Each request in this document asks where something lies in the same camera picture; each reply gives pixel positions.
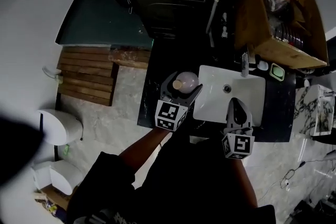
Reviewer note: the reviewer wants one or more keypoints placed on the large cardboard box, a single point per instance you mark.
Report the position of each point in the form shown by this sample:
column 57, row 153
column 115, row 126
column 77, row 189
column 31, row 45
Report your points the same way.
column 249, row 21

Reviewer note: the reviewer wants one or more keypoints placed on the chrome sink drain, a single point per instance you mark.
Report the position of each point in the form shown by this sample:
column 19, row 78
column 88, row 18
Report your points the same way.
column 227, row 88

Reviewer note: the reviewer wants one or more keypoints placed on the marble pattern cabinet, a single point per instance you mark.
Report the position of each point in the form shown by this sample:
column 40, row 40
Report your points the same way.
column 307, row 110

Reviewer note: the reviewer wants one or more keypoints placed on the green soap dish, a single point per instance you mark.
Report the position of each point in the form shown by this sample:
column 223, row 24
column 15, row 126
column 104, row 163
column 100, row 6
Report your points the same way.
column 277, row 72

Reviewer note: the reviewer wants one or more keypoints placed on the white wall holder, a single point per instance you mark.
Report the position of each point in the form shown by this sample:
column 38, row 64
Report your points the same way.
column 52, row 73

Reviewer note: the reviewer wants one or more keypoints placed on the white sink basin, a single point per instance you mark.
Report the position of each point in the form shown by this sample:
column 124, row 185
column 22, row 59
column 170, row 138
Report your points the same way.
column 210, row 81

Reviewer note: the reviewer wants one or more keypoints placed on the stack of dark discs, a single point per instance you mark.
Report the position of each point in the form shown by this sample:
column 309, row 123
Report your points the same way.
column 290, row 35

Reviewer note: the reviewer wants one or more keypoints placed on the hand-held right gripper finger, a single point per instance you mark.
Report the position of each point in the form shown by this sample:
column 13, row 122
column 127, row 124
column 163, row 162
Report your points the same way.
column 230, row 112
column 248, row 118

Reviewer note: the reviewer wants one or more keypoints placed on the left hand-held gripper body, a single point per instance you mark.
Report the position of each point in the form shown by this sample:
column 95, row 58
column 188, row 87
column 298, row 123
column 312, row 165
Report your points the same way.
column 168, row 112

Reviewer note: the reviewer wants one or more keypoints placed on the small white soap holder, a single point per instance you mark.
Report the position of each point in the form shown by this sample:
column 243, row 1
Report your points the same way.
column 262, row 65

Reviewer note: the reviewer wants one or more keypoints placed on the person's black clothing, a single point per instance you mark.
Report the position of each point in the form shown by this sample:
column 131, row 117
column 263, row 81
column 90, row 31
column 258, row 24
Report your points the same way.
column 183, row 186

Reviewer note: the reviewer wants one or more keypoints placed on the wooden slat pallet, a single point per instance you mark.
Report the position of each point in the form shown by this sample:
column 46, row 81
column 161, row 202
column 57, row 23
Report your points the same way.
column 86, row 73

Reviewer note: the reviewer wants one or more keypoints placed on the person's right forearm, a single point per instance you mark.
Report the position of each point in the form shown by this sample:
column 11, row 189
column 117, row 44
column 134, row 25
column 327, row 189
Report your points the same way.
column 245, row 181

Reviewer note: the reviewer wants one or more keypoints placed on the small cardboard box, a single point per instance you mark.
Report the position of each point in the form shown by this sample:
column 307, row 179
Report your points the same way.
column 56, row 198

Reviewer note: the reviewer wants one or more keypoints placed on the white toilet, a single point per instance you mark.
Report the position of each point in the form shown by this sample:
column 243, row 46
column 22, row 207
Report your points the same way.
column 61, row 127

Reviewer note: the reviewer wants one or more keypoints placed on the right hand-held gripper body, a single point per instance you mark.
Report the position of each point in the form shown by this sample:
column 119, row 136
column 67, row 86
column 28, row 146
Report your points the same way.
column 240, row 145

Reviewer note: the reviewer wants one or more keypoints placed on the chrome faucet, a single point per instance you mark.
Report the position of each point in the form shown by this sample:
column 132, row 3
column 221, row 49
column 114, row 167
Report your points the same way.
column 245, row 63

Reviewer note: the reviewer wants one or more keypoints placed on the black sink counter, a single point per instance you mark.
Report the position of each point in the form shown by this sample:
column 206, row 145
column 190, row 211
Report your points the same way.
column 278, row 110

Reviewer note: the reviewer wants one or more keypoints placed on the white water valve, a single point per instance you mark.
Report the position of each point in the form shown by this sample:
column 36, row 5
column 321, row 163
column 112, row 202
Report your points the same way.
column 224, row 25

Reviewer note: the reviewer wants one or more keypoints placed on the green floor scrap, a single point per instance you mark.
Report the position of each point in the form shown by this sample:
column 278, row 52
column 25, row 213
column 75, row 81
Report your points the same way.
column 65, row 150

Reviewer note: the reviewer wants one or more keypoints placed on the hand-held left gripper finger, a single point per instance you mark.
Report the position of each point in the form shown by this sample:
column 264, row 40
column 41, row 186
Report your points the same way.
column 165, row 85
column 194, row 94

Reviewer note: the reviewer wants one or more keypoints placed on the white drain pipe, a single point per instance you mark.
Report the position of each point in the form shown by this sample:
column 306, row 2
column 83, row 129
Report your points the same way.
column 214, row 10

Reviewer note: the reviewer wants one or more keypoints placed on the person's left forearm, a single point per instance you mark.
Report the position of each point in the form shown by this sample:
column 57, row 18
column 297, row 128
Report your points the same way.
column 144, row 149

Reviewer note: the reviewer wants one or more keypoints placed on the pale pink bottle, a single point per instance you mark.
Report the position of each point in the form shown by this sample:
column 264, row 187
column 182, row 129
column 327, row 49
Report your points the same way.
column 187, row 82

